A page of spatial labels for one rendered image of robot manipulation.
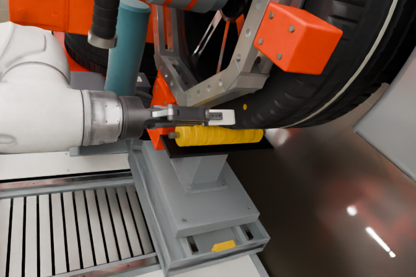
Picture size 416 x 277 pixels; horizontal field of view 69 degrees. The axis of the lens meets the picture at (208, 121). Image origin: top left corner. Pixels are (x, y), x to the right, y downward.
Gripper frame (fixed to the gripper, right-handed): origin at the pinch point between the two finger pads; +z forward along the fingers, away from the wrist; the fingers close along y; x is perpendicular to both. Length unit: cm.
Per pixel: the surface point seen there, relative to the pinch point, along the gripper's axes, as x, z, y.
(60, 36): 60, -21, -112
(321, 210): -37, 87, -53
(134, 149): -2, 1, -67
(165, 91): 10.0, -3.1, -19.9
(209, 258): -38, 13, -33
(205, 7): 23.7, -0.8, -0.2
